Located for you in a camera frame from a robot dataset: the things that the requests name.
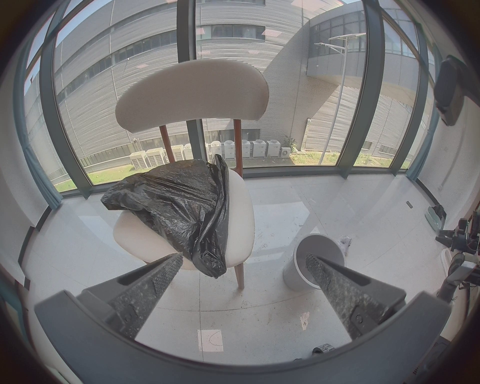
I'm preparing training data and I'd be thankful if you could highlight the window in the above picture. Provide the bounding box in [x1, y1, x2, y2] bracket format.
[14, 0, 440, 200]

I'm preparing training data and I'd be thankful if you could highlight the white cushioned wooden chair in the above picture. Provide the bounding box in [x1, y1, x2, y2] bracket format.
[112, 59, 271, 291]

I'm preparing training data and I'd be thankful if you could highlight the blue-green curtain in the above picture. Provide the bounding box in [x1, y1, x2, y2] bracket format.
[13, 34, 63, 211]
[406, 20, 440, 181]

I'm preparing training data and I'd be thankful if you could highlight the black plastic bag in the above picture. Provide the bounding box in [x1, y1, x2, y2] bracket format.
[100, 153, 230, 279]

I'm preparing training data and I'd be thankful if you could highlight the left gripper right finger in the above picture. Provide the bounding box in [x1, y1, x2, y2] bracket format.
[305, 254, 408, 342]

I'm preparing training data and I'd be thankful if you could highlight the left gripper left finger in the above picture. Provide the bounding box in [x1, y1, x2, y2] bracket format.
[77, 252, 184, 340]

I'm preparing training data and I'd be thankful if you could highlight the white trash bin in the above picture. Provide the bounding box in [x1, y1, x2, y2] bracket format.
[282, 233, 346, 291]

